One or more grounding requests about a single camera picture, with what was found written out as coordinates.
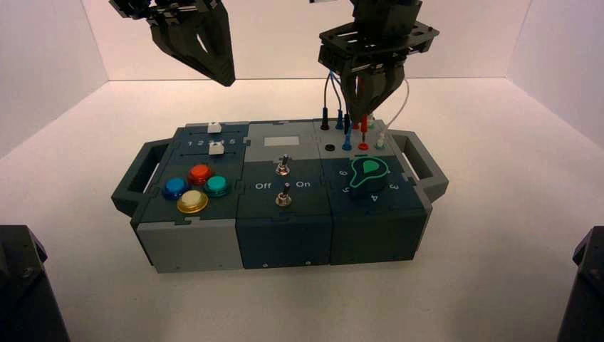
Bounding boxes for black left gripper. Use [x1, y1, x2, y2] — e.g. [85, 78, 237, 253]
[109, 0, 236, 88]

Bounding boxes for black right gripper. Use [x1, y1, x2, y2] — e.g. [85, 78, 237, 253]
[318, 21, 441, 125]

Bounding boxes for red banana plug wire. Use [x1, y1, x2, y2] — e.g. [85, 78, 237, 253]
[353, 75, 370, 143]

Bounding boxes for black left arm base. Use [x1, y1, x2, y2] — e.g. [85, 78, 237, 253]
[0, 224, 72, 342]

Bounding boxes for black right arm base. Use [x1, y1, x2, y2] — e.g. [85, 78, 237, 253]
[556, 225, 604, 342]

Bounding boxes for green rotary knob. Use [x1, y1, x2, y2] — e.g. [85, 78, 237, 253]
[348, 157, 391, 198]

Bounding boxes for grey display panel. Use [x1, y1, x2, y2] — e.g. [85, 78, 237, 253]
[263, 136, 301, 147]

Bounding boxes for red push button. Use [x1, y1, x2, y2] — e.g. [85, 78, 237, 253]
[188, 163, 214, 186]

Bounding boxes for green push button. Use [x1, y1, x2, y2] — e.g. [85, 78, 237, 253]
[204, 175, 233, 198]

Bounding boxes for blue push button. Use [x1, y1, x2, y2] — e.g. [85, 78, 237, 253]
[162, 177, 192, 200]

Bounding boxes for yellow push button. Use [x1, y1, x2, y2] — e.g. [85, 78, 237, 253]
[177, 190, 209, 214]

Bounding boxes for dark teal grey task box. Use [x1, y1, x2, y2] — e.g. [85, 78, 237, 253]
[111, 120, 449, 274]

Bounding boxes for white banana plug wire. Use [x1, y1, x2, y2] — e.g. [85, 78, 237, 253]
[369, 78, 410, 150]

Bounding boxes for black banana plug wire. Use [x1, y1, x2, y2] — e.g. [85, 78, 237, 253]
[322, 73, 352, 136]

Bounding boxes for blue banana plug wire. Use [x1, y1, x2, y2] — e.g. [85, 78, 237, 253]
[330, 73, 354, 152]

